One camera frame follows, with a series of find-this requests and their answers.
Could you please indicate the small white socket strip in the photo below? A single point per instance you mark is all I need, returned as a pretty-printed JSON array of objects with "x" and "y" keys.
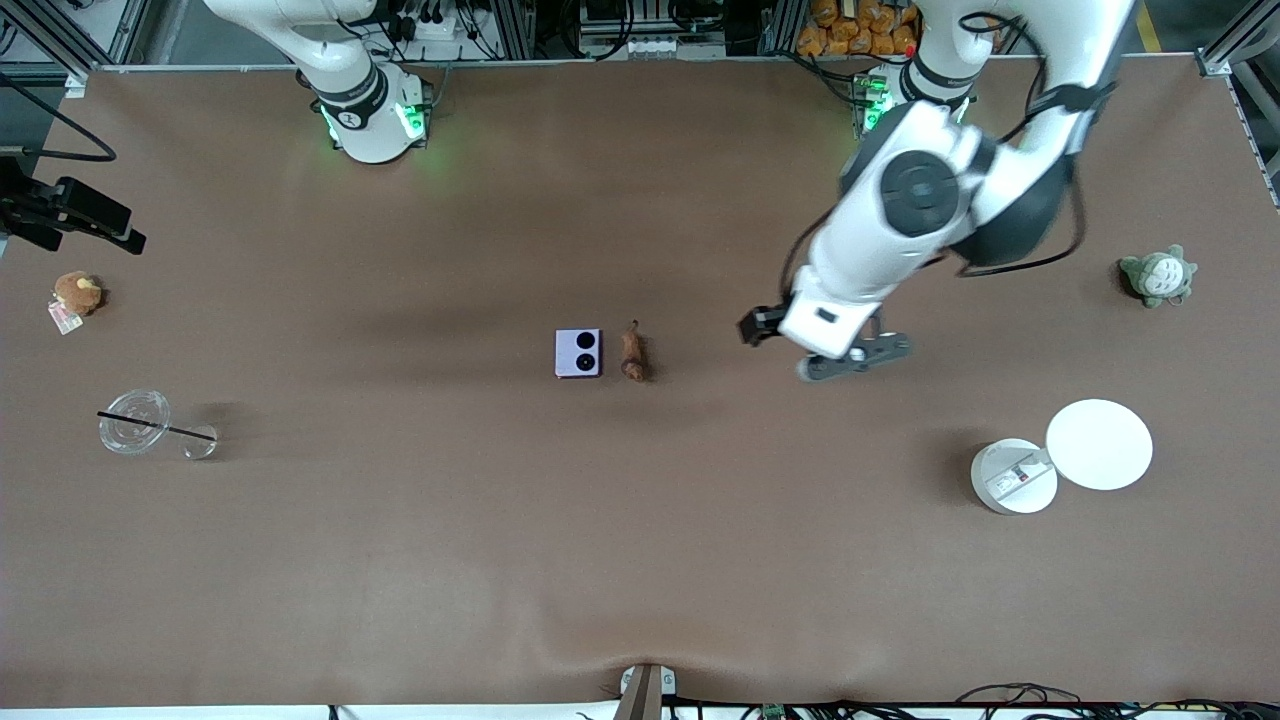
[{"x": 655, "y": 45}]

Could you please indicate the white round lid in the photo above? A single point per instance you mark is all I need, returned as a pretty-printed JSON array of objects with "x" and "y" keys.
[{"x": 1100, "y": 445}]

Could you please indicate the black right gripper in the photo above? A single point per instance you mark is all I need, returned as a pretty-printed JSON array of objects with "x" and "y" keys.
[{"x": 40, "y": 212}]

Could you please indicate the aluminium frame profile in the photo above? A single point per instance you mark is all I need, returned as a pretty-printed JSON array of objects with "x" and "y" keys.
[
  {"x": 1240, "y": 40},
  {"x": 60, "y": 35}
]

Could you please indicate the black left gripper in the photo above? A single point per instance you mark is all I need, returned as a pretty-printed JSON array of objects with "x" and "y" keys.
[{"x": 758, "y": 325}]

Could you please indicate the brown lion statue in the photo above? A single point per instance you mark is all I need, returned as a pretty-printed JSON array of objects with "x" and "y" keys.
[{"x": 632, "y": 353}]

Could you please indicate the black drinking straw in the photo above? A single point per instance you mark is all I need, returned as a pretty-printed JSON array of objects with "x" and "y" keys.
[{"x": 180, "y": 431}]

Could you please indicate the brown plush toy with tag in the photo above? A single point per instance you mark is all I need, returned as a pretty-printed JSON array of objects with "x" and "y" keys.
[{"x": 77, "y": 293}]

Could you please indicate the white power strip with plugs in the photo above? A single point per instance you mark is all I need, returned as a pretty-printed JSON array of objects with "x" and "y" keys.
[{"x": 437, "y": 26}]

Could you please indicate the grey totoro plush toy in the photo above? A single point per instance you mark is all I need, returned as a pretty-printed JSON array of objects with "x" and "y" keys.
[{"x": 1160, "y": 276}]

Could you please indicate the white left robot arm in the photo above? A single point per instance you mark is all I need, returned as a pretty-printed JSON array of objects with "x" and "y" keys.
[{"x": 900, "y": 230}]

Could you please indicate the clear plastic cup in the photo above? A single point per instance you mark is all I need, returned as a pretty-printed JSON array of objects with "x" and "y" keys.
[{"x": 133, "y": 430}]

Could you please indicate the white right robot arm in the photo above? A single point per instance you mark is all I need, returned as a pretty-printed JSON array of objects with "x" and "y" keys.
[{"x": 365, "y": 125}]

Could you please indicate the white round container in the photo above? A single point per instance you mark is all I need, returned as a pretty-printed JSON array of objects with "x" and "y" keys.
[{"x": 1012, "y": 478}]

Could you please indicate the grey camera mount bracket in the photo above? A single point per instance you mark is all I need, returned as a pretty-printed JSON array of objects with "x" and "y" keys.
[{"x": 646, "y": 690}]

